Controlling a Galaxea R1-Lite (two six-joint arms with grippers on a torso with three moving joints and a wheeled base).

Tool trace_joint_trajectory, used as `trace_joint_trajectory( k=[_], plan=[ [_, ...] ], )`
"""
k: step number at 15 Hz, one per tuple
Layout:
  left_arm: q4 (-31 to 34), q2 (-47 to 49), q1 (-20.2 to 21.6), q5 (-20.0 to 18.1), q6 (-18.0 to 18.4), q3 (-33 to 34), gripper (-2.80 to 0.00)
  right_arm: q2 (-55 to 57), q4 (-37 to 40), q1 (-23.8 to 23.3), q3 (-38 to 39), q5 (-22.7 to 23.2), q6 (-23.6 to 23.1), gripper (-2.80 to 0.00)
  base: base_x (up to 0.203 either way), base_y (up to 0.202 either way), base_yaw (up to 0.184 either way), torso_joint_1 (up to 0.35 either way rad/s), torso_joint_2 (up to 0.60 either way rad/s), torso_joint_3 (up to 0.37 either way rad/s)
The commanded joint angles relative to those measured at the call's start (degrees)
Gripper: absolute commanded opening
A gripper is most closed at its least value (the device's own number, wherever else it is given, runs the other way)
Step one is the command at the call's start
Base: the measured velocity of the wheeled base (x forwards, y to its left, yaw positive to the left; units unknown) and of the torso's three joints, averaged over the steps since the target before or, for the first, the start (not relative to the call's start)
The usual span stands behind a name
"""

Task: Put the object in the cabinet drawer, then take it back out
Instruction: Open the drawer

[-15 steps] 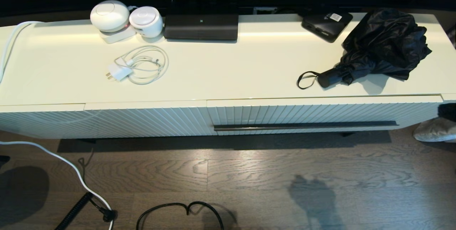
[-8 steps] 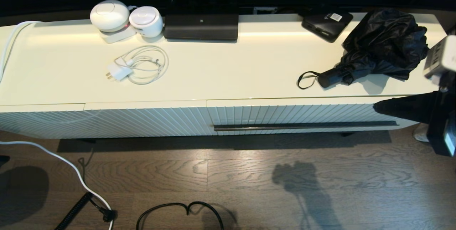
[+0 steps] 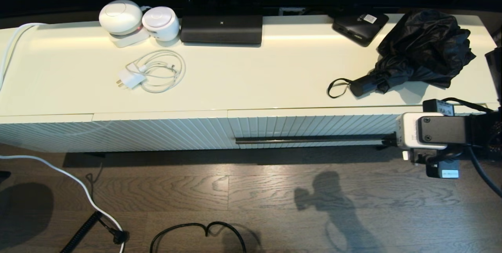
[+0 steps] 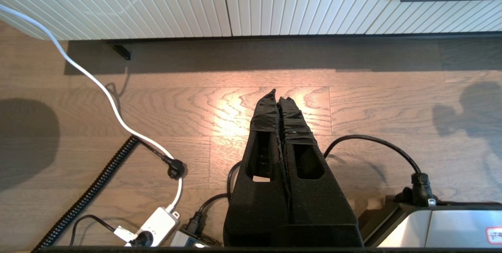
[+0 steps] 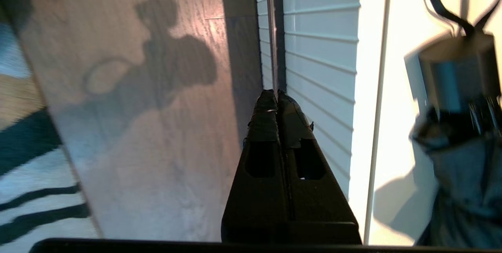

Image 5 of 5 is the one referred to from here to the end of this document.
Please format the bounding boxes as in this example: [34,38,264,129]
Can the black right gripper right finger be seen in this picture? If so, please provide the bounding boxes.
[278,92,361,244]

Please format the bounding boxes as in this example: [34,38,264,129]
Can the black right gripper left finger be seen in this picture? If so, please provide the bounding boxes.
[222,89,291,244]

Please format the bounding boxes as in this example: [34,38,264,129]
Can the black umbrella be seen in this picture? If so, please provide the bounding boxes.
[404,0,502,248]

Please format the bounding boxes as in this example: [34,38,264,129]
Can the white cabinet drawer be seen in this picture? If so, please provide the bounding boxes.
[265,0,362,202]

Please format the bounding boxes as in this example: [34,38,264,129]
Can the zebra pattern rug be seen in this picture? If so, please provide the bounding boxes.
[0,10,103,248]

